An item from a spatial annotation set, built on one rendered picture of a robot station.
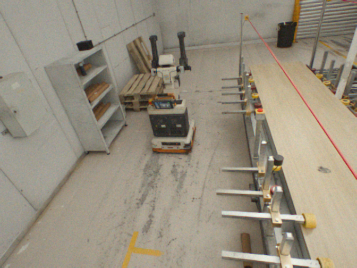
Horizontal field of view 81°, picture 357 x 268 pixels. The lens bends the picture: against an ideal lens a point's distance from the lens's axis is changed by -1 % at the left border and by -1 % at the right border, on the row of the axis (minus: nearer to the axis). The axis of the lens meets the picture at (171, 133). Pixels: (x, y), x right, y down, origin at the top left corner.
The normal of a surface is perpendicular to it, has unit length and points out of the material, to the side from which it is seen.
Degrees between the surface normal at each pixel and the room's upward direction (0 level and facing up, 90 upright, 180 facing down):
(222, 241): 0
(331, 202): 0
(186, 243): 0
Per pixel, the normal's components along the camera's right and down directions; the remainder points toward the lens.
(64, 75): -0.18, 0.59
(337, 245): -0.14, -0.81
